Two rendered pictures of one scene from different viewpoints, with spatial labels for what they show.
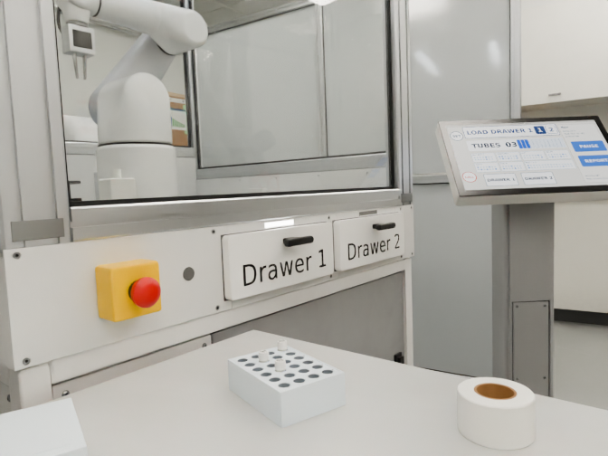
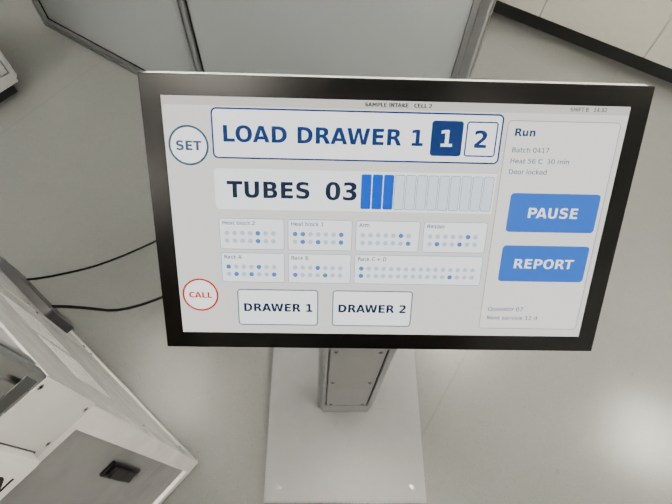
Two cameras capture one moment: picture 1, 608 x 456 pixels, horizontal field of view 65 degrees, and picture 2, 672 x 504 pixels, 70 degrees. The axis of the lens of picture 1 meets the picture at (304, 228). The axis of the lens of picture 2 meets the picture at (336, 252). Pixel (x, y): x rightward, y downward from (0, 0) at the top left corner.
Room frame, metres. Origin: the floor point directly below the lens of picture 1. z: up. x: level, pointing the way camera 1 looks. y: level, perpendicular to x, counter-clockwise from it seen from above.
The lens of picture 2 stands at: (1.18, -0.63, 1.53)
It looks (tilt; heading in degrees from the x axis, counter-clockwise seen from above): 60 degrees down; 357
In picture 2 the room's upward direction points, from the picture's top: 4 degrees clockwise
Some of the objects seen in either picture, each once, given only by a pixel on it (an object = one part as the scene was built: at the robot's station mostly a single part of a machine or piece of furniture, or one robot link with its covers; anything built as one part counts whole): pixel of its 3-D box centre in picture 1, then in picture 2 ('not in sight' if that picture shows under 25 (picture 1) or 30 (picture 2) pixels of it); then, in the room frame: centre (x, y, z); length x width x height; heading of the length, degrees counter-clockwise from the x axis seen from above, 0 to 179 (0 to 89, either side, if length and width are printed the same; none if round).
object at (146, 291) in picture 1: (143, 291); not in sight; (0.62, 0.21, 0.88); 0.04 x 0.03 x 0.04; 140
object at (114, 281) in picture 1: (130, 289); not in sight; (0.64, 0.24, 0.88); 0.07 x 0.05 x 0.07; 140
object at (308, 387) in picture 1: (283, 381); not in sight; (0.54, 0.03, 0.78); 0.12 x 0.08 x 0.04; 34
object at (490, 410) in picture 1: (495, 411); not in sight; (0.45, -0.18, 0.78); 0.07 x 0.07 x 0.04
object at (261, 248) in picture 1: (284, 257); not in sight; (0.90, 0.04, 0.87); 0.29 x 0.02 x 0.11; 140
